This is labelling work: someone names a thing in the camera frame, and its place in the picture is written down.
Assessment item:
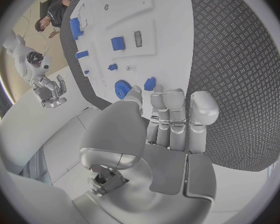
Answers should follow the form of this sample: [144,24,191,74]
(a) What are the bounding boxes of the blue long cylinder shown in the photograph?
[69,17,84,41]

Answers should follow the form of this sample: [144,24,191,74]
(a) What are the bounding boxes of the blue short cylinder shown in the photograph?
[74,50,90,59]

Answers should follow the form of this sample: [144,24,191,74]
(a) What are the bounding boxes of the large blue gear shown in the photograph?
[114,79,134,100]

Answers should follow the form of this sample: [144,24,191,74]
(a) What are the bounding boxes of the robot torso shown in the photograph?
[0,59,97,170]

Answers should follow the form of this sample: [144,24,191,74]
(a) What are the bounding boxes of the blue rectangular block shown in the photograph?
[110,36,127,51]

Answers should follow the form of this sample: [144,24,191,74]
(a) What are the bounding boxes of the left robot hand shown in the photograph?
[71,84,221,224]

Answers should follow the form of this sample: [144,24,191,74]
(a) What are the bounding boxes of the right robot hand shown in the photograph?
[32,74,68,109]

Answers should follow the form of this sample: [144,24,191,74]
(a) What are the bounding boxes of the small blue gear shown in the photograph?
[143,76,156,92]

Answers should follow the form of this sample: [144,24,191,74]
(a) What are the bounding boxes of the person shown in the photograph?
[34,0,72,39]

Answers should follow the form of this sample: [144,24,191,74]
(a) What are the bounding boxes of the white cable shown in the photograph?
[23,32,52,58]

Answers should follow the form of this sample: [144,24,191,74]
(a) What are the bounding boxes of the white task board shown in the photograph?
[69,0,195,109]

